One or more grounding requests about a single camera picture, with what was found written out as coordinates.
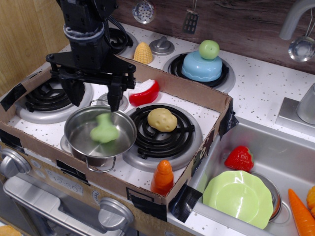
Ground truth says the silver centre stove knob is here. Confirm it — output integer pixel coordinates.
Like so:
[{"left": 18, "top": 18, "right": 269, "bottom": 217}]
[{"left": 96, "top": 93, "right": 129, "bottom": 111}]

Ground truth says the silver left oven knob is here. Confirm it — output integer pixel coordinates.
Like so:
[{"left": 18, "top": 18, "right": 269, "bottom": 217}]
[{"left": 0, "top": 148, "right": 32, "bottom": 178}]

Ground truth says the back right black burner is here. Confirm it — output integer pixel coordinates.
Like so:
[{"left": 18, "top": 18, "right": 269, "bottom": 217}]
[{"left": 163, "top": 53, "right": 236, "bottom": 93}]

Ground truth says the orange toy carrot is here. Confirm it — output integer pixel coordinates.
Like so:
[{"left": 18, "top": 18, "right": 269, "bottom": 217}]
[{"left": 288, "top": 189, "right": 315, "bottom": 236}]

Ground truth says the silver oven door handle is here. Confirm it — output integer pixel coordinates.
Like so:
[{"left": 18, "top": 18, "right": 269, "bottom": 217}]
[{"left": 3, "top": 177, "right": 124, "bottom": 236}]

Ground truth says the metal bowl under plate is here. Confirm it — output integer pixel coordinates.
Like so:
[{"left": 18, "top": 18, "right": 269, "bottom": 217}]
[{"left": 250, "top": 171, "right": 282, "bottom": 221}]

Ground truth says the light green toy plate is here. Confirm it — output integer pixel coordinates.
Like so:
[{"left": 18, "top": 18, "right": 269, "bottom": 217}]
[{"left": 202, "top": 171, "right": 274, "bottom": 229}]

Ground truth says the brown cardboard fence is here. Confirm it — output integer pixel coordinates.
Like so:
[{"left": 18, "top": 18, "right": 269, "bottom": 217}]
[{"left": 0, "top": 63, "right": 237, "bottom": 222}]

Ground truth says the hanging metal ladle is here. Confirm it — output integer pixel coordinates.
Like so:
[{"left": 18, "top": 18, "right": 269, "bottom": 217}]
[{"left": 288, "top": 8, "right": 315, "bottom": 62}]

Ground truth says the grey toy faucet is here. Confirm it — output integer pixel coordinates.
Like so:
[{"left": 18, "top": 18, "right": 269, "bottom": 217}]
[{"left": 276, "top": 0, "right": 315, "bottom": 136}]

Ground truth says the orange toy at corner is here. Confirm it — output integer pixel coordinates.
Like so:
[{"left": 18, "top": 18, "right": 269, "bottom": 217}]
[{"left": 0, "top": 225, "right": 22, "bottom": 236}]

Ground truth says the front right black burner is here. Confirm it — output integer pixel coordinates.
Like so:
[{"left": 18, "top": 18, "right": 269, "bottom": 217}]
[{"left": 123, "top": 103, "right": 203, "bottom": 172}]

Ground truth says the stainless steel pot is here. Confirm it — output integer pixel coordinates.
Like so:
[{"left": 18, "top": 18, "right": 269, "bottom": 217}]
[{"left": 60, "top": 105, "right": 137, "bottom": 173}]

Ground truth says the green toy broccoli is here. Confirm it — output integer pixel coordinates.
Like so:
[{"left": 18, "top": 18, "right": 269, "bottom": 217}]
[{"left": 90, "top": 113, "right": 119, "bottom": 144}]

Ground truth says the silver sink basin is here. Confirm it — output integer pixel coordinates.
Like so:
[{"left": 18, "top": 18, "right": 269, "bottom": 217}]
[{"left": 189, "top": 118, "right": 315, "bottom": 236}]

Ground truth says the orange toy carrot bottle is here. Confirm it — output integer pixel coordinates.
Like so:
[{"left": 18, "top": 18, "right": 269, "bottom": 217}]
[{"left": 151, "top": 160, "right": 174, "bottom": 196}]

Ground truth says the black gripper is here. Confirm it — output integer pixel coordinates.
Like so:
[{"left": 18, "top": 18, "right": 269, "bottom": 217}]
[{"left": 45, "top": 36, "right": 137, "bottom": 113}]

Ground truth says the silver stove knob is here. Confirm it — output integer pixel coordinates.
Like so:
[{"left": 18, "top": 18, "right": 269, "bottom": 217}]
[
  {"left": 96, "top": 93, "right": 129, "bottom": 111},
  {"left": 149, "top": 36, "right": 175, "bottom": 56}
]

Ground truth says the silver back stove knob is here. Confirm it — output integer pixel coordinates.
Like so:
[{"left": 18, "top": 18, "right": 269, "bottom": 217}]
[{"left": 149, "top": 36, "right": 175, "bottom": 56}]

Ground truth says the light blue toy bowl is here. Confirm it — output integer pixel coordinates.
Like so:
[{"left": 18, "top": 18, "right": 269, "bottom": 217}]
[{"left": 182, "top": 51, "right": 223, "bottom": 82}]

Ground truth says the hanging metal spatula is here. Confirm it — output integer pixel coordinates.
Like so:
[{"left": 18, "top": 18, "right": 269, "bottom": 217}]
[{"left": 182, "top": 0, "right": 199, "bottom": 34}]

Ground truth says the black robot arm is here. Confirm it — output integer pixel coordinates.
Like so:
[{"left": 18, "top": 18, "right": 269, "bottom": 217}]
[{"left": 46, "top": 0, "right": 136, "bottom": 112}]

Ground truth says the red white toy cheese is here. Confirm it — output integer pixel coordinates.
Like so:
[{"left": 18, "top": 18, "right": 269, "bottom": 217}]
[{"left": 128, "top": 79, "right": 159, "bottom": 107}]

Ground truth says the red toy strawberry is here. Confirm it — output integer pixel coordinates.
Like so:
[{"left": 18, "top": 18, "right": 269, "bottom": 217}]
[{"left": 224, "top": 146, "right": 254, "bottom": 172}]

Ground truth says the silver right oven knob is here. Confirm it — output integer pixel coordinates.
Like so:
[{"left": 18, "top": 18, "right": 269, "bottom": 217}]
[{"left": 98, "top": 197, "right": 134, "bottom": 231}]

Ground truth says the silver oven knob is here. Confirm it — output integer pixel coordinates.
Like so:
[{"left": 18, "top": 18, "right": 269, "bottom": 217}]
[
  {"left": 0, "top": 148, "right": 32, "bottom": 178},
  {"left": 98, "top": 197, "right": 134, "bottom": 231}
]

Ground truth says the yellow toy corn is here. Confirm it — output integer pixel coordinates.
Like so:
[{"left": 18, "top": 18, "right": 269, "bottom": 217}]
[{"left": 133, "top": 42, "right": 153, "bottom": 64}]

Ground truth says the yellow toy potato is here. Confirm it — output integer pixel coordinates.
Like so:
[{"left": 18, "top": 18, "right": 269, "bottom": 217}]
[{"left": 147, "top": 108, "right": 178, "bottom": 132}]

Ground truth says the front left black burner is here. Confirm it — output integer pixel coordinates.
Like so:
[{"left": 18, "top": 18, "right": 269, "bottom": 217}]
[{"left": 16, "top": 78, "right": 93, "bottom": 124}]

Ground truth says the green toy apple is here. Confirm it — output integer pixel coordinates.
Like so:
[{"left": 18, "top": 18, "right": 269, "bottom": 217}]
[{"left": 199, "top": 40, "right": 220, "bottom": 60}]

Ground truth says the hanging metal skimmer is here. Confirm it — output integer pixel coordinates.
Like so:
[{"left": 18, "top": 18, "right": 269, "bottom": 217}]
[{"left": 132, "top": 0, "right": 157, "bottom": 24}]

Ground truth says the orange toy pepper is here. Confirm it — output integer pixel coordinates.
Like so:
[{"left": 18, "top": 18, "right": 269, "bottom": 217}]
[{"left": 306, "top": 186, "right": 315, "bottom": 218}]

